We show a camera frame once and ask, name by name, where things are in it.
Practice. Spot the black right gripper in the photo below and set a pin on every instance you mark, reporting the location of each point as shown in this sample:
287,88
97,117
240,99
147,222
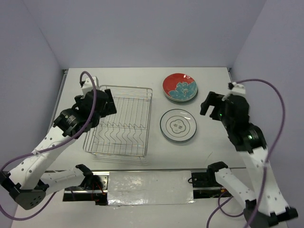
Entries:
214,99

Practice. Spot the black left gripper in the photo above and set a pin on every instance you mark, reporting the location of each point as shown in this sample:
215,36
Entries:
111,109

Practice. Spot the red teal wave plate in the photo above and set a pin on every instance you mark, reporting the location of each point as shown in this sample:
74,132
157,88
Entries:
179,81
181,97

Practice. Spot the white plate grey line pattern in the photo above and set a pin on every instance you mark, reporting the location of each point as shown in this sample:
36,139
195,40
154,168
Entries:
178,123

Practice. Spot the white plate teal rim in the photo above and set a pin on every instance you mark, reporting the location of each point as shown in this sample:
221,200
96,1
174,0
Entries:
175,140

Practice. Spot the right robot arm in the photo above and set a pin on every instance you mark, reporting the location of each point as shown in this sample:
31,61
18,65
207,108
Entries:
264,205

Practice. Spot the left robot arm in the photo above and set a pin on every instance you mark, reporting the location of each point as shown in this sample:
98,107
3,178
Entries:
29,183

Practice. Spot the silver foil covered panel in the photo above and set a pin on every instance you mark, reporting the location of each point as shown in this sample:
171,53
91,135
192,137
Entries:
149,188

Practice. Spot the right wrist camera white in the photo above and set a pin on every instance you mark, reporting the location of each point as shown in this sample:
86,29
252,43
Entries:
236,89

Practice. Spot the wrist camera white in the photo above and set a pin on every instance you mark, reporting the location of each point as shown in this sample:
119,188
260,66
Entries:
236,89
88,86

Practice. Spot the wire dish rack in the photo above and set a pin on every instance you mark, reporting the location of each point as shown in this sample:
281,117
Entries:
125,133

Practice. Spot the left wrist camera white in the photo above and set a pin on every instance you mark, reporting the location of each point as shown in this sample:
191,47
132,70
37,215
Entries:
88,86

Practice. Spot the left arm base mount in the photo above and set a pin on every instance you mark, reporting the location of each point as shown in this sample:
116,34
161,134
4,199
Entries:
94,188

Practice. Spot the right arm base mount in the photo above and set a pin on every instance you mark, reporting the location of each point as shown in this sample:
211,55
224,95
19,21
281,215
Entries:
204,183

